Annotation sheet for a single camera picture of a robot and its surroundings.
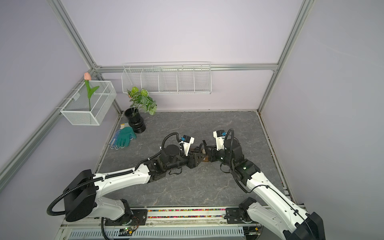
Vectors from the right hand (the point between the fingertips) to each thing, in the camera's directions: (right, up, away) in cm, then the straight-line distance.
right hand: (205, 146), depth 75 cm
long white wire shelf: (-8, +45, +30) cm, 55 cm away
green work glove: (-57, +4, +32) cm, 65 cm away
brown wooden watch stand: (0, -5, -8) cm, 9 cm away
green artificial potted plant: (-38, +26, +11) cm, 47 cm away
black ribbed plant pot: (-46, +14, +25) cm, 54 cm away
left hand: (-1, -4, -2) cm, 5 cm away
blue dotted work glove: (-63, -1, +27) cm, 69 cm away
